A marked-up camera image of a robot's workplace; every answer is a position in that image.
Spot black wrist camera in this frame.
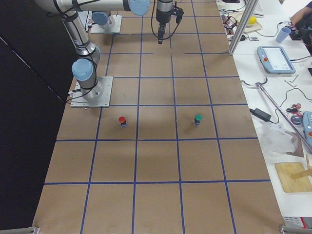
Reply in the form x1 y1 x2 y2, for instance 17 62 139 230
173 6 184 24

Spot clear plastic bag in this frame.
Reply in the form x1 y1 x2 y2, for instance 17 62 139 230
256 123 302 157

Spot aluminium frame post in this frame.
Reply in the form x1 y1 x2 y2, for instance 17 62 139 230
228 0 258 56

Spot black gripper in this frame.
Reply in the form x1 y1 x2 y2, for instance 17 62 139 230
156 0 173 44

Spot black power adapter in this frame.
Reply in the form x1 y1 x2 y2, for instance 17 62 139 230
252 108 272 122

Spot light blue plastic cup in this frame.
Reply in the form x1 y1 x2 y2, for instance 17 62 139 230
275 27 292 43

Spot wooden cutting board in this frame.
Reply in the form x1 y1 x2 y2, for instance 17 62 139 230
275 162 312 193

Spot blue teach pendant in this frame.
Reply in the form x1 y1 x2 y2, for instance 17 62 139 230
302 111 312 146
257 46 296 74

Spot metal walking cane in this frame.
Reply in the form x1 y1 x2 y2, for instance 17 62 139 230
241 78 312 153

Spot beige tray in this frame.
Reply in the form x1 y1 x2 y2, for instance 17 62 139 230
230 12 262 33

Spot yellow lemon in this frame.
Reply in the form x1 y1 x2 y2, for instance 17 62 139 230
248 16 257 25

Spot brown cardboard table mat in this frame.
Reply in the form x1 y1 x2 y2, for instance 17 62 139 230
33 0 283 234

